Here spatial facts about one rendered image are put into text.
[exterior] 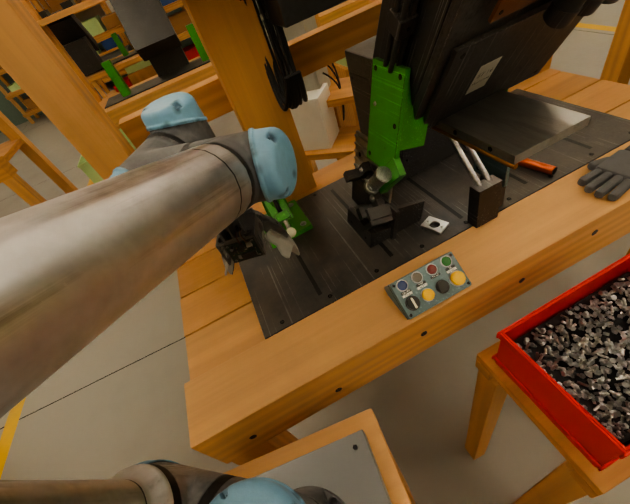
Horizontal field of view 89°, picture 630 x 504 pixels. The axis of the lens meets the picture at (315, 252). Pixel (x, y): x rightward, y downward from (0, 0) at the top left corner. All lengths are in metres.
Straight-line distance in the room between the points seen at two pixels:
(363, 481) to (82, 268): 0.54
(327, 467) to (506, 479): 0.98
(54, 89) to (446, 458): 1.63
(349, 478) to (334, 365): 0.18
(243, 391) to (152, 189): 0.55
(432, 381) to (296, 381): 1.00
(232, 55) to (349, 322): 0.69
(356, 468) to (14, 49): 1.00
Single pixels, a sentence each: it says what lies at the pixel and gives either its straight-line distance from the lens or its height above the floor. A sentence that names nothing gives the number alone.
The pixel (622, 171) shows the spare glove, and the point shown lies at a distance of 1.01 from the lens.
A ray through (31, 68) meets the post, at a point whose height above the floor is 1.45.
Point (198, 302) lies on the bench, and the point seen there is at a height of 0.88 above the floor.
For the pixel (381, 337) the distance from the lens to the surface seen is 0.68.
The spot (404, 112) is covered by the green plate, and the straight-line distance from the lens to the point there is 0.69.
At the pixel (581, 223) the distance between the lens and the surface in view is 0.90.
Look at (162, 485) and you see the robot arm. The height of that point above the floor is 1.13.
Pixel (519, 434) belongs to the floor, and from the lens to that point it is 1.58.
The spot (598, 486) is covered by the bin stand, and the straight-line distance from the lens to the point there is 0.75.
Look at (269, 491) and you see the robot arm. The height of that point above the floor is 1.11.
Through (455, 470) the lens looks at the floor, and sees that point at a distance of 1.52.
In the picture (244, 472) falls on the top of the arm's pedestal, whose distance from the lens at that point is 0.74.
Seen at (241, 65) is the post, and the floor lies 1.30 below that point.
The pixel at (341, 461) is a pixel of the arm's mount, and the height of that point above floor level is 0.89.
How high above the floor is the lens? 1.50
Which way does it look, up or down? 44 degrees down
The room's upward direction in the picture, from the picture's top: 23 degrees counter-clockwise
